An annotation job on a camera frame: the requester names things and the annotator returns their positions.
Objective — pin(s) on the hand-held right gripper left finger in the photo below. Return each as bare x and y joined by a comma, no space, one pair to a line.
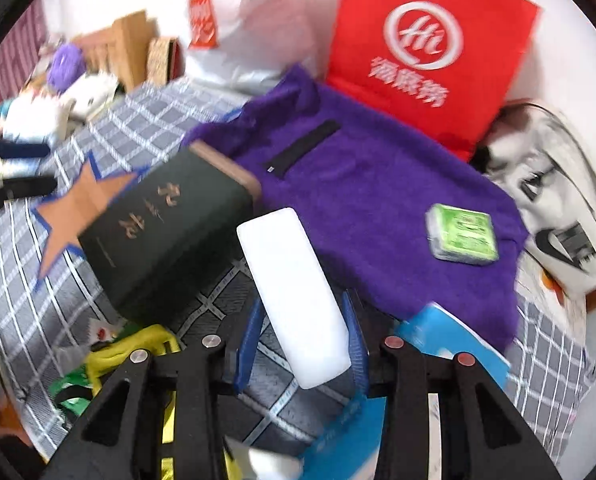
248,355

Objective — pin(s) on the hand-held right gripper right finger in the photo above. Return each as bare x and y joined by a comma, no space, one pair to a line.
356,350

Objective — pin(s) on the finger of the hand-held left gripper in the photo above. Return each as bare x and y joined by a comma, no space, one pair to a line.
27,187
17,150

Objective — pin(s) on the blue tissue pack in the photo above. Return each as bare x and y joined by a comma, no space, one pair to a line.
448,335

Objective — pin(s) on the white foam block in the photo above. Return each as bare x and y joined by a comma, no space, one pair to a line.
288,270

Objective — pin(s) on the white plush toy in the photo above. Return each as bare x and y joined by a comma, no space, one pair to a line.
37,112

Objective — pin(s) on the striped curtain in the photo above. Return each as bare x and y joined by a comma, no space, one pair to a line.
12,55

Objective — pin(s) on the purple plush toy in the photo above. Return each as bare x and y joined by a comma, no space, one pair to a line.
66,66

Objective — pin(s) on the grey plaid blanket with star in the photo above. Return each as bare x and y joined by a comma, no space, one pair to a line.
127,125

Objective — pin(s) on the yellow bag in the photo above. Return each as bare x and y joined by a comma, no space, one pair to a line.
122,355

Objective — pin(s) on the wooden furniture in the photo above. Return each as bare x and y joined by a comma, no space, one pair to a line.
117,45

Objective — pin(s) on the dark green tin box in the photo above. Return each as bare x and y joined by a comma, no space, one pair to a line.
167,230

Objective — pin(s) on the green tissue packet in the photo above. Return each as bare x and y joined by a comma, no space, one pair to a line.
463,235

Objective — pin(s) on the purple towel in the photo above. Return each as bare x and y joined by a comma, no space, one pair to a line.
378,185

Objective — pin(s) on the white orange paper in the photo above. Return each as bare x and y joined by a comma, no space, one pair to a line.
548,285

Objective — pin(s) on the grey bag black print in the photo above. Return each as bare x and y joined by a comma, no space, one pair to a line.
553,170

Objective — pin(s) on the white plastic bag orange logo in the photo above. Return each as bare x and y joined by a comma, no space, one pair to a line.
268,35

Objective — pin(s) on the red non-woven bag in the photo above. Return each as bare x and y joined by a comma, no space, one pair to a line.
368,35

